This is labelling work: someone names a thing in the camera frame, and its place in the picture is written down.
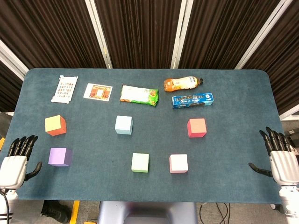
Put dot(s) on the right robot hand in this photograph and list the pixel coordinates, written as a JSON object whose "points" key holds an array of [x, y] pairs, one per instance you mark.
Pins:
{"points": [[283, 165]]}

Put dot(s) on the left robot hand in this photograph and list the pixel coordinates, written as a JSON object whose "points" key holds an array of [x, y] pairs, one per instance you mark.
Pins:
{"points": [[12, 168]]}

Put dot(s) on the purple cube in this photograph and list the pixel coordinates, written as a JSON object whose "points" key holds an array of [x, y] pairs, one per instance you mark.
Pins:
{"points": [[58, 157]]}

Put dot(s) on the orange cube with yellow face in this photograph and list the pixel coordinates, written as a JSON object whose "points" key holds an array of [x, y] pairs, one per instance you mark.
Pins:
{"points": [[54, 124]]}

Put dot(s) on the red cube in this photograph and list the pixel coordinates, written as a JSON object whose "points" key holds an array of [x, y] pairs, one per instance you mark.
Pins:
{"points": [[197, 127]]}

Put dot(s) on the pink cube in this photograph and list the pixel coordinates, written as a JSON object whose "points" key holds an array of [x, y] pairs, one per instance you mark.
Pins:
{"points": [[178, 163]]}

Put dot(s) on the light blue cube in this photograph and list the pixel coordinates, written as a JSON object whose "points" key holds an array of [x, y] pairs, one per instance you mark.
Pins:
{"points": [[123, 124]]}

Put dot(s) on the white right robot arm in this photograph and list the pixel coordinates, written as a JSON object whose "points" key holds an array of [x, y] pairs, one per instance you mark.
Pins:
{"points": [[289, 198]]}

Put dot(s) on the yellow floor tape strip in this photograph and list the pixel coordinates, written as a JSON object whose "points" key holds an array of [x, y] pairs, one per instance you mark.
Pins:
{"points": [[2, 143], [74, 212]]}

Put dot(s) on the black box with label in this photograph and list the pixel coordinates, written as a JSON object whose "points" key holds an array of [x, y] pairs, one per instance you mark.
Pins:
{"points": [[294, 135]]}

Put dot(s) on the blue-grey table mat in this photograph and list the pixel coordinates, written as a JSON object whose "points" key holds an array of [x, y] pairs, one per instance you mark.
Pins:
{"points": [[233, 140]]}

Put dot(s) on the black shoe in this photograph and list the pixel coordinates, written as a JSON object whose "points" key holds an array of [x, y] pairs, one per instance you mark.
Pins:
{"points": [[54, 211]]}

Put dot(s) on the dark brown ribbed partition panel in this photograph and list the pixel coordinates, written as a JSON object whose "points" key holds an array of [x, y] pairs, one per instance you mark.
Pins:
{"points": [[8, 88], [222, 30], [285, 58], [140, 30], [46, 30]]}

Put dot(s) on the white sheet with red prints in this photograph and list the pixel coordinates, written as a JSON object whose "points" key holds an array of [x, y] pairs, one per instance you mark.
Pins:
{"points": [[64, 89]]}

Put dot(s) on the blue cookie box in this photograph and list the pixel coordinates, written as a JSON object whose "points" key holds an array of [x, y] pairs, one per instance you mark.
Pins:
{"points": [[191, 100]]}

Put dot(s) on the white card with red picture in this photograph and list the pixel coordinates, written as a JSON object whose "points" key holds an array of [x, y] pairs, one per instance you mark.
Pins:
{"points": [[98, 92]]}

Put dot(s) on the green cube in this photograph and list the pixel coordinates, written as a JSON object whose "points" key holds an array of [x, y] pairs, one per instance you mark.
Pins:
{"points": [[140, 162]]}

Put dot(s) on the orange drink bottle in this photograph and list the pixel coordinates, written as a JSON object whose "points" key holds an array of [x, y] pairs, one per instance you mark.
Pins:
{"points": [[180, 84]]}

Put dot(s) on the grey robot torso base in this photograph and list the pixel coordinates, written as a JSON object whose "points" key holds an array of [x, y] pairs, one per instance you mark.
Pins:
{"points": [[147, 212]]}

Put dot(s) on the green and white snack packet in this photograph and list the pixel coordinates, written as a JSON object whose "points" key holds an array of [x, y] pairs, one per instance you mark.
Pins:
{"points": [[137, 94]]}

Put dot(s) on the white partition frame post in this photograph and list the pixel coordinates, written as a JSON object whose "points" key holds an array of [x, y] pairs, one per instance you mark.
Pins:
{"points": [[14, 61], [289, 114], [260, 35], [181, 35], [101, 39]]}

